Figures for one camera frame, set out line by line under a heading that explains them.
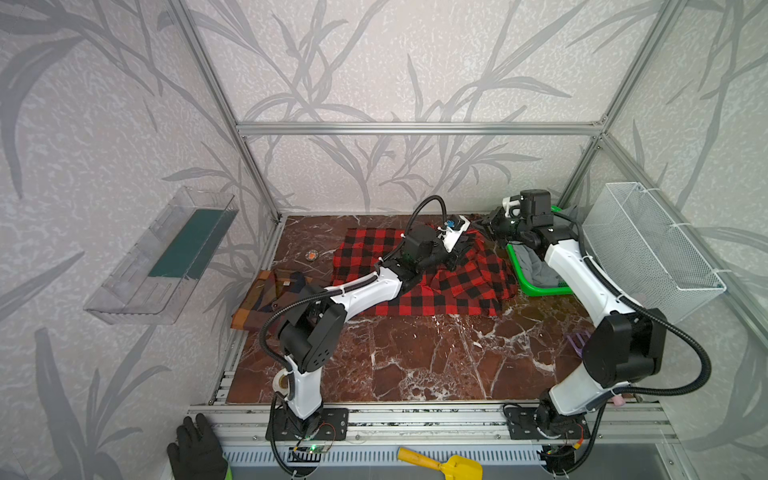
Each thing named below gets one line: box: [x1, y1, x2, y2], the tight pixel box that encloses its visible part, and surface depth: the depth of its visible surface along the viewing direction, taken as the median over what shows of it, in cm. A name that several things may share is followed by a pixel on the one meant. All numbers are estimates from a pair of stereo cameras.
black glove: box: [167, 413, 229, 480], surface depth 71 cm
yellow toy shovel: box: [396, 447, 484, 480], surface depth 69 cm
